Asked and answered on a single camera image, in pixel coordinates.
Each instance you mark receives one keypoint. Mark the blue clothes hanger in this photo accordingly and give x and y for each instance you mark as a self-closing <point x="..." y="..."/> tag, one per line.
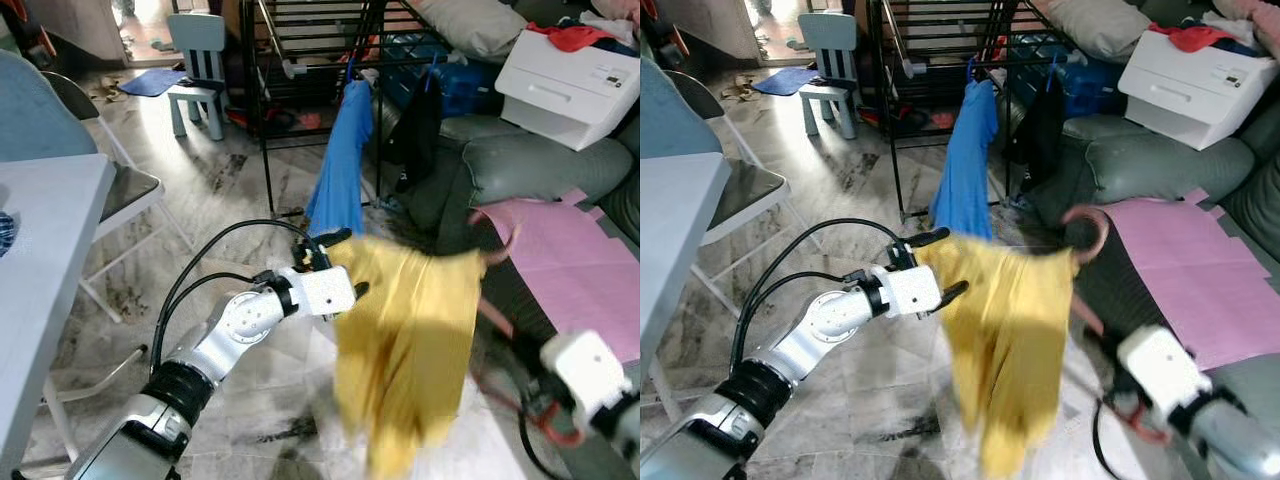
<point x="432" y="78"/>
<point x="352" y="72"/>
<point x="1054" y="75"/>
<point x="972" y="70"/>

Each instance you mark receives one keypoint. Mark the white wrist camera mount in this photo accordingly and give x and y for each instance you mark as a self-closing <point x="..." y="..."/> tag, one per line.
<point x="1160" y="370"/>
<point x="322" y="292"/>
<point x="585" y="368"/>
<point x="910" y="292"/>

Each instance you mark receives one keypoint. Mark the blue storage bag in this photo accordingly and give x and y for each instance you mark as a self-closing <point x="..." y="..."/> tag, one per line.
<point x="1090" y="85"/>
<point x="465" y="85"/>

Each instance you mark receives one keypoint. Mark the light blue child chair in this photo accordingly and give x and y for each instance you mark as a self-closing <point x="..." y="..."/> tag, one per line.
<point x="195" y="35"/>
<point x="828" y="35"/>

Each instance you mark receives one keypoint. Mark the black metal drying rack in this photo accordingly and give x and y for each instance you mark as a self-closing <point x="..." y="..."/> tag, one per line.
<point x="252" y="60"/>
<point x="882" y="60"/>

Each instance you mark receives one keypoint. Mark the grey seat folding chair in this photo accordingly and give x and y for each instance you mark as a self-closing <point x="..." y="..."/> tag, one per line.
<point x="750" y="190"/>
<point x="130" y="190"/>

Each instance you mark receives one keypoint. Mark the beige pillow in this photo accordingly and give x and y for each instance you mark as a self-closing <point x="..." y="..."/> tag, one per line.
<point x="1100" y="25"/>
<point x="475" y="25"/>

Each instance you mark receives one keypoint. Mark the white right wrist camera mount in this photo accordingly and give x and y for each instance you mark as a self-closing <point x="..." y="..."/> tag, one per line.
<point x="1160" y="370"/>
<point x="585" y="368"/>

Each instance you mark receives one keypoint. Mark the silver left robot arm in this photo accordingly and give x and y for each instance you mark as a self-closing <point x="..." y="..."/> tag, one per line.
<point x="240" y="320"/>
<point x="830" y="320"/>

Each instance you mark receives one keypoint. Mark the blue plaid shirt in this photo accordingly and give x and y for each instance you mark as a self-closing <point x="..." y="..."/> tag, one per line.
<point x="6" y="235"/>

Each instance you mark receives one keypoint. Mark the blue floor mat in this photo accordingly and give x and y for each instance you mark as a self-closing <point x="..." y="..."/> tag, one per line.
<point x="152" y="82"/>
<point x="785" y="82"/>

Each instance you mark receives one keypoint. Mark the light blue chair cushion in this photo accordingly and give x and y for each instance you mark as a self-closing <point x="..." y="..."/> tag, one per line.
<point x="670" y="115"/>
<point x="40" y="115"/>

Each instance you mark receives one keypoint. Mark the pink clothes hanger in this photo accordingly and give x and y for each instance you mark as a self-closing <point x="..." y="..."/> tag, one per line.
<point x="1100" y="235"/>
<point x="515" y="240"/>

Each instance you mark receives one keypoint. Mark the plain blue shirt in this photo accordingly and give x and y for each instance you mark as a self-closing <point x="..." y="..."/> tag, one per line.
<point x="965" y="170"/>
<point x="340" y="170"/>

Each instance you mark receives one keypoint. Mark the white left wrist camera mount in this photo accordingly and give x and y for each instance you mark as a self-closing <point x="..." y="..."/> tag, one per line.
<point x="322" y="292"/>
<point x="910" y="292"/>

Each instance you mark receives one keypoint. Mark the grey green leather sofa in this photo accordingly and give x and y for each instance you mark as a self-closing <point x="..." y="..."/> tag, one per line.
<point x="1160" y="165"/>
<point x="540" y="165"/>

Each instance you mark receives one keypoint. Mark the red cloth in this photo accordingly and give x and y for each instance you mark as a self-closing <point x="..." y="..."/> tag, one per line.
<point x="1195" y="38"/>
<point x="575" y="38"/>

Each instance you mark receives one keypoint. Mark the yellow shirt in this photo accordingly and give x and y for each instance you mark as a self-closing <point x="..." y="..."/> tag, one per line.
<point x="1010" y="340"/>
<point x="400" y="340"/>

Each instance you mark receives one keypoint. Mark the white folding table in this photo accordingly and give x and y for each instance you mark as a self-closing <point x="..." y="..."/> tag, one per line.
<point x="50" y="260"/>
<point x="680" y="250"/>

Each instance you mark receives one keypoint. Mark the pink foam mat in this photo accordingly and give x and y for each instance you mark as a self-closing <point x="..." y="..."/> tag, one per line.
<point x="1180" y="270"/>
<point x="570" y="260"/>

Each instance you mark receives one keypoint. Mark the white printer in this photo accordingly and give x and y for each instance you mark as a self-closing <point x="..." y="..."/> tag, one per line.
<point x="570" y="90"/>
<point x="1195" y="90"/>

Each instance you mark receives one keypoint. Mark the black shirt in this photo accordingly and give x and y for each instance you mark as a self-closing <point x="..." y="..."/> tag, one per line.
<point x="415" y="140"/>
<point x="1040" y="135"/>

